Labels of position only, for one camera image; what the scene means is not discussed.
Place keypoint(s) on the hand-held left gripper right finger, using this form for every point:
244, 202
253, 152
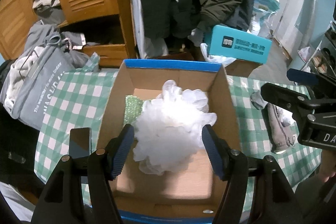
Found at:
213, 153

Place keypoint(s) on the green glitter scrubber sponge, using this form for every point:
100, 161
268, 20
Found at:
134, 111

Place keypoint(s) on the person's right hand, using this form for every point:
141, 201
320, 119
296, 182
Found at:
327, 170

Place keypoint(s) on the metal shelf rack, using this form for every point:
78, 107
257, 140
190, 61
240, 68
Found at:
324, 43

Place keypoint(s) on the grey sock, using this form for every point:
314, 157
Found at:
258, 99

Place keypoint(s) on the white beige clothes pile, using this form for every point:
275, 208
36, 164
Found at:
15, 77

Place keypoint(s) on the grey hoodie pile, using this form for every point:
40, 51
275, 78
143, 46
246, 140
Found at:
52, 35

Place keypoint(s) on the white hanging garment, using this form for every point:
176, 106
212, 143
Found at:
151, 40

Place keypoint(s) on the grey cloth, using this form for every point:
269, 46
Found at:
279, 129

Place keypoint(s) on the white mesh bath loofah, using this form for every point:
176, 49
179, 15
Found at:
170, 124

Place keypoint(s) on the grey printed tote bag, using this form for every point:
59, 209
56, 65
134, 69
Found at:
39, 87

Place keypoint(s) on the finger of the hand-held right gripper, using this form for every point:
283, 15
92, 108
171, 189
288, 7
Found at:
281, 96
302, 76

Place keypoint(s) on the folded grey clothes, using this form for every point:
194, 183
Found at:
48, 6

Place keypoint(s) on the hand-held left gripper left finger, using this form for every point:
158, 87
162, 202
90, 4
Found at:
122, 153

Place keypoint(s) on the teal printed box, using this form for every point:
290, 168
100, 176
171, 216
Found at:
240, 45

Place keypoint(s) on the cardboard box with blue rim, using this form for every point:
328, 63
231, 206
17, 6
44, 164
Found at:
168, 192

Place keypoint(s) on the blue clear plastic bags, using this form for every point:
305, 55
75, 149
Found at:
265, 8

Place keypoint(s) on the small white plastic bag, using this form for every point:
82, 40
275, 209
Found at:
304, 53

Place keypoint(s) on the green white checked tablecloth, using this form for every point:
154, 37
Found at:
76, 106

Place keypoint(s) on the large brown cardboard box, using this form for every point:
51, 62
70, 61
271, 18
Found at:
241, 67

